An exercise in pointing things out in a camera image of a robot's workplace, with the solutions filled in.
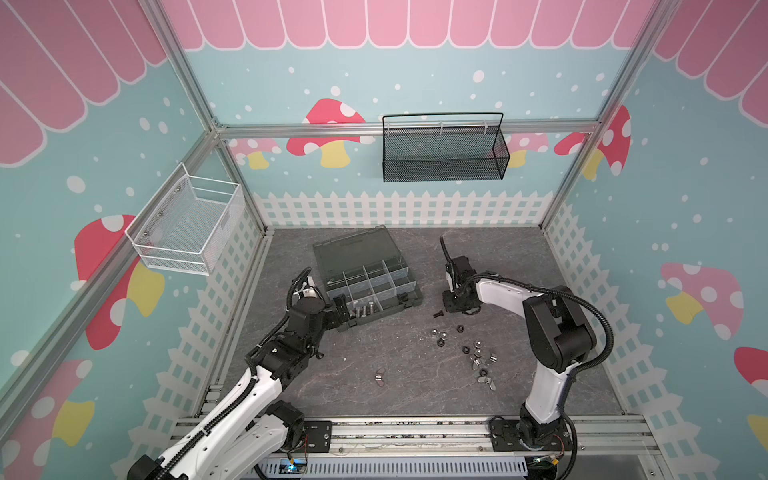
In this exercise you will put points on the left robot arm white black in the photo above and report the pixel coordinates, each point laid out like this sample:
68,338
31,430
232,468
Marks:
240,402

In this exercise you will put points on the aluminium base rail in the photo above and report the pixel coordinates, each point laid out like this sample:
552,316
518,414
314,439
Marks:
599,446

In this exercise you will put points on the white wire mesh basket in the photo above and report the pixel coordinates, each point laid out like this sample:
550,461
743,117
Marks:
186,225

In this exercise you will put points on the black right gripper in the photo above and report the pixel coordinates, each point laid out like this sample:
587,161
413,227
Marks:
455,300

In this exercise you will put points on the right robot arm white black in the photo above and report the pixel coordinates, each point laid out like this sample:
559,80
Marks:
567,335

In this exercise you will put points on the green plastic compartment organizer box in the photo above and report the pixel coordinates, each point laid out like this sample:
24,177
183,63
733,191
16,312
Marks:
363,267

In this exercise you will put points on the black wire mesh basket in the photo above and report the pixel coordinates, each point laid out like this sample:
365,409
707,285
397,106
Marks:
442,147

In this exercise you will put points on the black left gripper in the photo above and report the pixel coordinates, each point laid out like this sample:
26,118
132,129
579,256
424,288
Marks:
335,321

